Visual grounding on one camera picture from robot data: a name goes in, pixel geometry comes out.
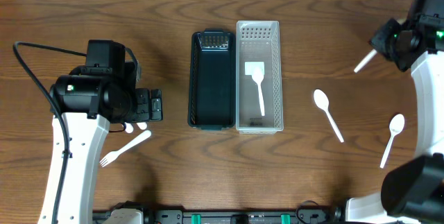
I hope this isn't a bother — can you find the white plastic fork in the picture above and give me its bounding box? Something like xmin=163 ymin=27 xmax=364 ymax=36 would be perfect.
xmin=99 ymin=130 xmax=152 ymax=167
xmin=137 ymin=122 xmax=148 ymax=130
xmin=124 ymin=123 xmax=134 ymax=133

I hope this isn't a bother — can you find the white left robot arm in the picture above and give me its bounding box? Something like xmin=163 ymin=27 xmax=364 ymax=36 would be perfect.
xmin=39 ymin=75 xmax=163 ymax=223

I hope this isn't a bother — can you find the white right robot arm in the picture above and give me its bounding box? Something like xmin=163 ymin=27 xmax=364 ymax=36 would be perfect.
xmin=345 ymin=16 xmax=443 ymax=223

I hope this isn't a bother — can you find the dark green perforated basket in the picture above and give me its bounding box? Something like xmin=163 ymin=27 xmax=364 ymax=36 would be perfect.
xmin=187 ymin=28 xmax=236 ymax=130

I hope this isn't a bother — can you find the clear perforated plastic basket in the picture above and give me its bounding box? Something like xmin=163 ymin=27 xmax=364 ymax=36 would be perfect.
xmin=236 ymin=20 xmax=284 ymax=135

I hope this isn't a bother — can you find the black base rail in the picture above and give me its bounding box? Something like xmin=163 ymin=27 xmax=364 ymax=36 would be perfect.
xmin=92 ymin=201 xmax=345 ymax=224

